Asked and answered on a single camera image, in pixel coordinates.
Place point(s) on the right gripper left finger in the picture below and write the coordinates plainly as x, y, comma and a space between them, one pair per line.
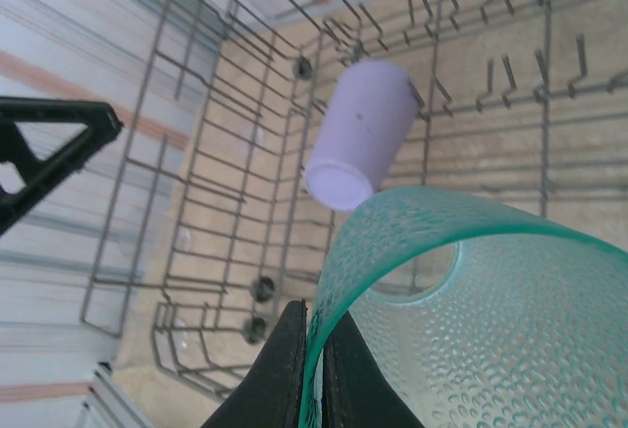
279, 374

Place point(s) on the lilac tall cup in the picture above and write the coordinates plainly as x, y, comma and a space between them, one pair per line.
363, 123

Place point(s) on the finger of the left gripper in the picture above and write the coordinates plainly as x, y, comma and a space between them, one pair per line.
100, 118

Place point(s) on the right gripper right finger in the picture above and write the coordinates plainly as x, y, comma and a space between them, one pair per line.
353, 389

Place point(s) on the aluminium side frame rail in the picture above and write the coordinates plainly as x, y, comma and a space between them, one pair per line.
105, 393

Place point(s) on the teal textured plastic cup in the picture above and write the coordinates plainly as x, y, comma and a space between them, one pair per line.
490, 330

